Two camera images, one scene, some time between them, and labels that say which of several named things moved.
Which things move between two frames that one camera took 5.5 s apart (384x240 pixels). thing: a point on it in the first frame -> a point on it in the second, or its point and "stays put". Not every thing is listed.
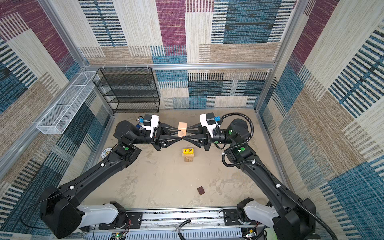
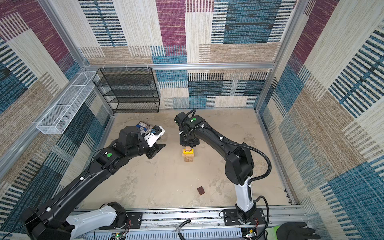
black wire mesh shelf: (128, 89) stays put
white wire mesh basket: (67, 107) stays put
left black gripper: (161, 133) -> (154, 150)
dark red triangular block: (200, 190) stays put
